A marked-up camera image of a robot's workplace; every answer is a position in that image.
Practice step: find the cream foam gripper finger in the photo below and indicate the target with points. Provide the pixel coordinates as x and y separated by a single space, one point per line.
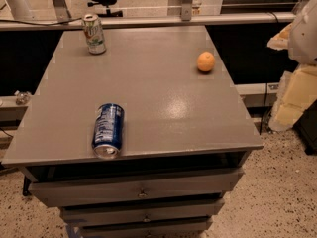
280 40
297 91

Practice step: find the orange fruit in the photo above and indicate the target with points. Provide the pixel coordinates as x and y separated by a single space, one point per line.
205 62

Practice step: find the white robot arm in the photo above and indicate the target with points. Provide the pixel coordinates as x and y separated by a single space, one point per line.
302 43

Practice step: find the green 7up can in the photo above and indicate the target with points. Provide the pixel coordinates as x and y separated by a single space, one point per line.
93 32

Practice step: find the blue soda can lying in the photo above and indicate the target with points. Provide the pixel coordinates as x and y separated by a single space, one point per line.
108 131

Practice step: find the middle grey drawer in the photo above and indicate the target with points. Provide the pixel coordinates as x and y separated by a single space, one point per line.
142 212

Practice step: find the grey drawer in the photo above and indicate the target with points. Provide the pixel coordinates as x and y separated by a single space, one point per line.
142 212
121 189
147 230

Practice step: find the grey drawer cabinet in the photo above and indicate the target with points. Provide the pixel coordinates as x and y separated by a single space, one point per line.
176 118

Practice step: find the bottom grey drawer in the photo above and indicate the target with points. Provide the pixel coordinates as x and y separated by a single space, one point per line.
147 230

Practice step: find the white pipe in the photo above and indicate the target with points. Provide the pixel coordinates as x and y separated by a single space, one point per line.
20 9

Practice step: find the small clear glass object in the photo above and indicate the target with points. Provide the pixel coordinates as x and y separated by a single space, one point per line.
22 98

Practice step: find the top grey drawer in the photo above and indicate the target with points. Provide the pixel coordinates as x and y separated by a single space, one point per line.
121 189

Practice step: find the grey metal rail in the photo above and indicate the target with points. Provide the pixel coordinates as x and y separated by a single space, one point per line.
120 22

